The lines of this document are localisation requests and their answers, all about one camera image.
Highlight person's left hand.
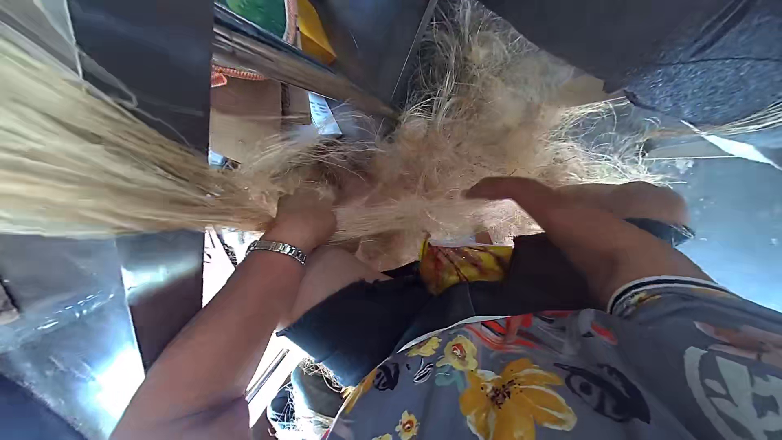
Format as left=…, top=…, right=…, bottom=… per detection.
left=266, top=187, right=337, bottom=253

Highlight person's right hand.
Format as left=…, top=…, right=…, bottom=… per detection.
left=466, top=176, right=566, bottom=228

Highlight long blond fiber bundle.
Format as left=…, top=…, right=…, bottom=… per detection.
left=0, top=33, right=538, bottom=245

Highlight person's left forearm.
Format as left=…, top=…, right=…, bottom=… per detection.
left=110, top=229, right=312, bottom=440

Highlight person's right forearm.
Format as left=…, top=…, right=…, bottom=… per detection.
left=538, top=186, right=714, bottom=309

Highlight tangled pile of fibers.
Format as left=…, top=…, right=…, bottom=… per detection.
left=238, top=0, right=685, bottom=245

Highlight yellow red patterned cloth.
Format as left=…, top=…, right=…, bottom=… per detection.
left=419, top=238, right=514, bottom=296

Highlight light blue printed paper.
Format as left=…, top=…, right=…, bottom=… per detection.
left=308, top=92, right=343, bottom=136

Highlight brown cardboard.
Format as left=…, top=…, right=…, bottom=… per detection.
left=209, top=78, right=285, bottom=166

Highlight person's legs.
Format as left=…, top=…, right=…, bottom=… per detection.
left=276, top=181, right=696, bottom=389

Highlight brown wooden pole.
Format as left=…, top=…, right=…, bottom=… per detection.
left=213, top=3, right=401, bottom=120

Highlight yellow object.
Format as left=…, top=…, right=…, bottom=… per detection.
left=296, top=0, right=337, bottom=65

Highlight dark grey panel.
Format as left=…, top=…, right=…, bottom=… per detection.
left=310, top=0, right=439, bottom=120

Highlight person's body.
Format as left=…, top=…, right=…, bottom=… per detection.
left=321, top=275, right=782, bottom=440

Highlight green round object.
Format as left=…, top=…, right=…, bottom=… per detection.
left=218, top=0, right=288, bottom=42

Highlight dark flat board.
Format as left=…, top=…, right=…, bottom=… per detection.
left=69, top=0, right=214, bottom=371

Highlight dark grey speckled fabric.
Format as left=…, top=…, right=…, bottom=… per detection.
left=478, top=0, right=782, bottom=129

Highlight shiny grey plastic sheet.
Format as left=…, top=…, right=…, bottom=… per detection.
left=0, top=234, right=146, bottom=440

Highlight orange cord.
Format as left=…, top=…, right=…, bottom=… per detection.
left=211, top=64, right=266, bottom=88

